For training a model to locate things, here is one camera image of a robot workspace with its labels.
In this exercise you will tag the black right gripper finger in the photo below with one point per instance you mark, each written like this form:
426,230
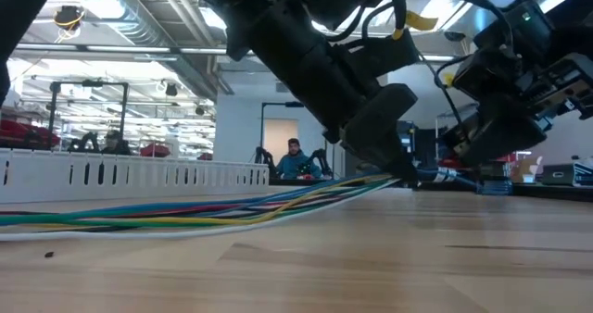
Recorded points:
500,137

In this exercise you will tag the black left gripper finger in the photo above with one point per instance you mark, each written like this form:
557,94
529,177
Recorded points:
375,123

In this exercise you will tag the black background robot arm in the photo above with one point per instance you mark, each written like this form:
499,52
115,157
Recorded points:
265,158
85,142
319,160

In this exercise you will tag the dark grey cabinet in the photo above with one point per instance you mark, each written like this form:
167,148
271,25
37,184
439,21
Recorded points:
407,137

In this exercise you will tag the brown cardboard box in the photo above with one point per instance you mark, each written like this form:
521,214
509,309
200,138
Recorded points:
526,169

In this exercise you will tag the stack of blue boxes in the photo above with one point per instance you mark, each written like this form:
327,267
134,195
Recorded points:
493,185

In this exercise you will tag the black case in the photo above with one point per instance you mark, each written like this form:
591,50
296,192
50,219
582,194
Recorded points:
560,174

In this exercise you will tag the person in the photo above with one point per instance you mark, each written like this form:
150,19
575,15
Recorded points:
296,162
113,141

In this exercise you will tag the black ceiling spotlight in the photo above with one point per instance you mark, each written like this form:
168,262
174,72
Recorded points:
171,90

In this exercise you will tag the small red equipment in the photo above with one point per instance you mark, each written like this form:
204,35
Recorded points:
155,151

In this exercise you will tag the long ceiling light bar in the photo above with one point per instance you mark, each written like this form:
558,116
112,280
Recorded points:
129,49

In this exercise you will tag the black round ceiling device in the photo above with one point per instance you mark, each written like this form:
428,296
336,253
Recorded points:
68,17

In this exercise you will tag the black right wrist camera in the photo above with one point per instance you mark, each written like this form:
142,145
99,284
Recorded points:
486,72

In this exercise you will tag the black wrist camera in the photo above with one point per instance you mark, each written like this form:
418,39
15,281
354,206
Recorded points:
384,51
486,72

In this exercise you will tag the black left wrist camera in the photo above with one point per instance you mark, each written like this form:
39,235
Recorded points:
384,51

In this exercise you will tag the black station frame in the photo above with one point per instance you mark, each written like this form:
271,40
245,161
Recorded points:
124,118
262,132

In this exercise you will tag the black ceiling camera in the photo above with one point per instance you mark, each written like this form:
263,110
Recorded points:
454,35

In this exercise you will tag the silver ventilation duct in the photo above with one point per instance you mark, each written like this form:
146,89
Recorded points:
139,21

